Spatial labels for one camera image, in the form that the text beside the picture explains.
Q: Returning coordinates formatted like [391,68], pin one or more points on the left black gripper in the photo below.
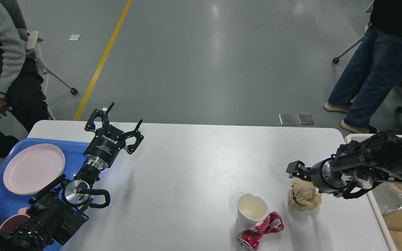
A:
[104,146]

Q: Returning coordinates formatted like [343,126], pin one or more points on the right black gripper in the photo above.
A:
[320,174]

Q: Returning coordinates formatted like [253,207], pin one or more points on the brown paper ball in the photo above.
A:
[304,195]

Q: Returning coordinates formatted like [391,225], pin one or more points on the white paper cup front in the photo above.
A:
[251,210]

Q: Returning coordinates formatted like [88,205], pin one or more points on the pink plate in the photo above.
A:
[39,154]

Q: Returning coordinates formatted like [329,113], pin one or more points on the crushed red soda can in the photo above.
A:
[249,239]

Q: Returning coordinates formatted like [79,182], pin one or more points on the aluminium foil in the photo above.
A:
[388,198]

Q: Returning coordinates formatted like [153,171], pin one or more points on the pink mug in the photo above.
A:
[13,222]

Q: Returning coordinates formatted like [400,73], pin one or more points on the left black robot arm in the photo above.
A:
[101,197]

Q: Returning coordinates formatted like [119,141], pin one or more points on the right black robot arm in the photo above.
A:
[356,168]

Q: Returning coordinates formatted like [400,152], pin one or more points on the metal floor plates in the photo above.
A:
[289,119]

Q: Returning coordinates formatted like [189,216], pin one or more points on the white plastic bin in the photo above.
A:
[373,203]

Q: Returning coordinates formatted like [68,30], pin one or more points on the seated person grey sweater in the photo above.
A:
[20,83]

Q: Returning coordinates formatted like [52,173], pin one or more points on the white chair left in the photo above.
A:
[34,48]

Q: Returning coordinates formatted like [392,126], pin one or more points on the standing person blue jeans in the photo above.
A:
[374,69]

